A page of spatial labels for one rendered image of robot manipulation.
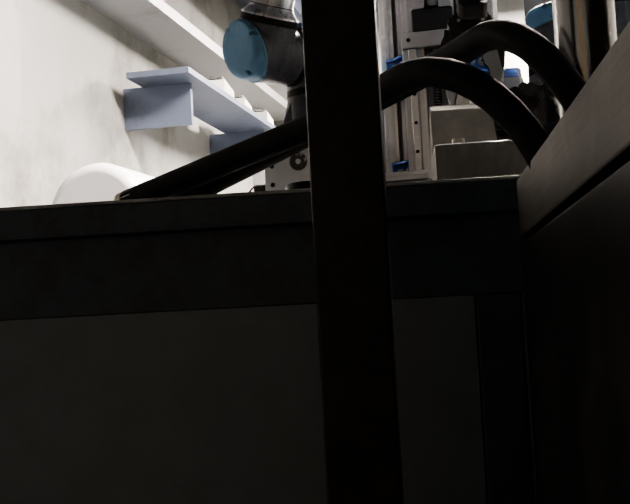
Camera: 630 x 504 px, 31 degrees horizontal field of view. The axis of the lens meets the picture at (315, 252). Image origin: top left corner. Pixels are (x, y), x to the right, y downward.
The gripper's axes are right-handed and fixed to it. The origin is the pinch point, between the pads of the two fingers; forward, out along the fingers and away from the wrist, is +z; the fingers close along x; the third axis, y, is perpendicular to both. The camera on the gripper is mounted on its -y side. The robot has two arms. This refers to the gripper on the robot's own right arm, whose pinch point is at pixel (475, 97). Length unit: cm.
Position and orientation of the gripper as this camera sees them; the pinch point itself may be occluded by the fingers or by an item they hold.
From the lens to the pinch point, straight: 191.8
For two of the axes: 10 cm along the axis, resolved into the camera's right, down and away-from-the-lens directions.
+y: 0.8, 0.7, 9.9
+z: 0.5, 10.0, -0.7
